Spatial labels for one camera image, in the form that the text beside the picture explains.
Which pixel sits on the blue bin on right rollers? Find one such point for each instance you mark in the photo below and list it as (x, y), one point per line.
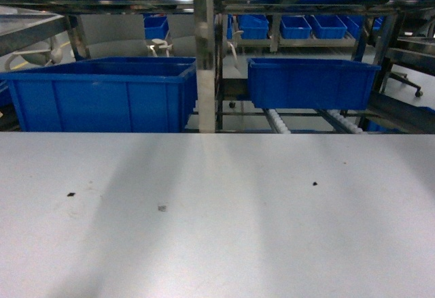
(317, 84)

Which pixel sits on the steel rack upright post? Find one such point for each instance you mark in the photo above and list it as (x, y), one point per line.
(205, 63)

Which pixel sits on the large blue bin behind table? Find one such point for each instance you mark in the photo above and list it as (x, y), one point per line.
(117, 94)

